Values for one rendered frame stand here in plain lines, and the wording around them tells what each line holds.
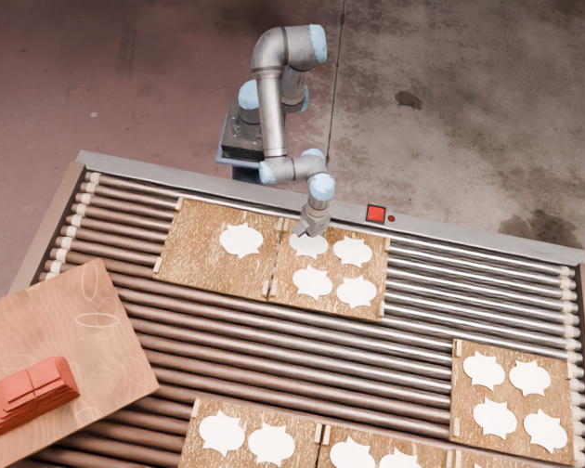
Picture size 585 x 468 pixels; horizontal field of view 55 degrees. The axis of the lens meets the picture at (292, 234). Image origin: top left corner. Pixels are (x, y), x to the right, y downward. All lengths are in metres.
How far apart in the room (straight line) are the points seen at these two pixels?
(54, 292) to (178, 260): 0.43
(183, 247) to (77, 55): 2.33
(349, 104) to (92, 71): 1.71
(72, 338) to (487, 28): 3.83
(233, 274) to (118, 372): 0.53
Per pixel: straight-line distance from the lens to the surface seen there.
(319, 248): 2.10
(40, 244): 2.19
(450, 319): 2.14
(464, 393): 2.04
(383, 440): 1.92
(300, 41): 1.84
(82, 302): 1.95
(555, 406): 2.17
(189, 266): 2.06
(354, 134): 3.70
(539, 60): 4.70
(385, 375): 1.99
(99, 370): 1.85
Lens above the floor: 2.78
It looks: 60 degrees down
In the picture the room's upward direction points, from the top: 11 degrees clockwise
